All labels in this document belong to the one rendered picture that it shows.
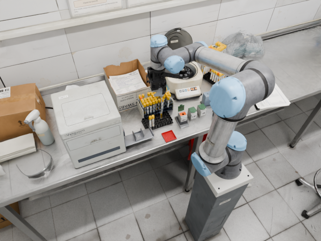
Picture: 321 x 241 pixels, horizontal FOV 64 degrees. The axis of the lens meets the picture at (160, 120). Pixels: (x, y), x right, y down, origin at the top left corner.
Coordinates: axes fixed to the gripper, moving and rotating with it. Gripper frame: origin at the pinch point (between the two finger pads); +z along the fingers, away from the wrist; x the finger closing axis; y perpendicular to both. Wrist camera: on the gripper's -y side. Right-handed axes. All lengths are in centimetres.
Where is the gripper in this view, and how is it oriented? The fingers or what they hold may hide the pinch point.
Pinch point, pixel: (161, 95)
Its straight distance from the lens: 139.7
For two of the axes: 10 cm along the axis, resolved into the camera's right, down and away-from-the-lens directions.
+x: 4.1, 7.0, -5.9
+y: -9.1, 3.0, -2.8
